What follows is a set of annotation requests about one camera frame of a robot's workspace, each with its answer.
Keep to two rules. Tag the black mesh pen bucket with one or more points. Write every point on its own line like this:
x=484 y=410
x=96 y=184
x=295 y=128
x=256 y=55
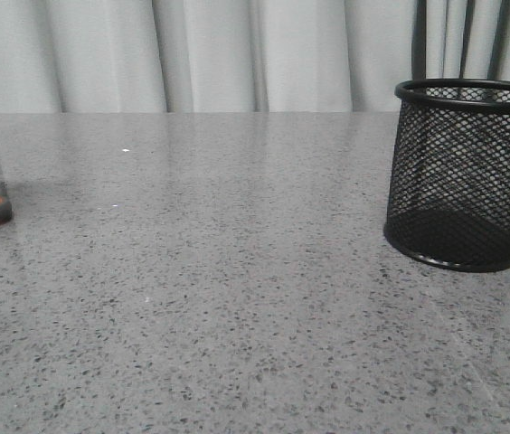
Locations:
x=449 y=196

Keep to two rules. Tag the light grey curtain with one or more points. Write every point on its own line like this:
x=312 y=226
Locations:
x=240 y=56

